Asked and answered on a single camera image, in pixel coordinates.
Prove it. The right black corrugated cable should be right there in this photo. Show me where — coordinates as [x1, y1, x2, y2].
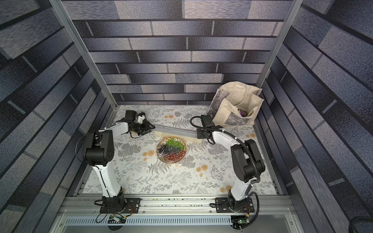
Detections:
[189, 116, 261, 231]

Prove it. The woven plate of grapes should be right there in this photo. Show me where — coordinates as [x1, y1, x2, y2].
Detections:
[156, 136, 187, 164]

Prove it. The purple item inside bag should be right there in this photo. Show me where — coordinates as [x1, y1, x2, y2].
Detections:
[238, 109, 247, 117]

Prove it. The aluminium front rail frame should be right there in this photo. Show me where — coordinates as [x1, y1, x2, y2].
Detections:
[51, 194, 303, 233]

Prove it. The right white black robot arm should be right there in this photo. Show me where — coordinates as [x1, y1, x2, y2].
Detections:
[190, 115, 266, 209]

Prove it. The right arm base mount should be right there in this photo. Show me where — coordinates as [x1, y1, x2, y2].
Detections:
[210, 197, 255, 213]

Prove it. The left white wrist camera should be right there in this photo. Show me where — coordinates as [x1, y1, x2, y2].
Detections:
[137, 112, 146, 124]

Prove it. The grey plastic wrap dispenser box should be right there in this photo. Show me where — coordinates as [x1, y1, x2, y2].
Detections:
[153, 125, 203, 143]

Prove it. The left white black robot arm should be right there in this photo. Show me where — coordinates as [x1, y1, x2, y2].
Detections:
[83, 110, 155, 204]

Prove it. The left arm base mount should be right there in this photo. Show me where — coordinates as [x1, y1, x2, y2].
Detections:
[100, 197, 141, 214]

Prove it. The clear plastic wrap sheet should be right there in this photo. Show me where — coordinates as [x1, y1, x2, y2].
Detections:
[155, 135, 188, 165]

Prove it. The beige canvas tote bag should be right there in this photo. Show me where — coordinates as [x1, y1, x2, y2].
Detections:
[207, 82, 264, 126]

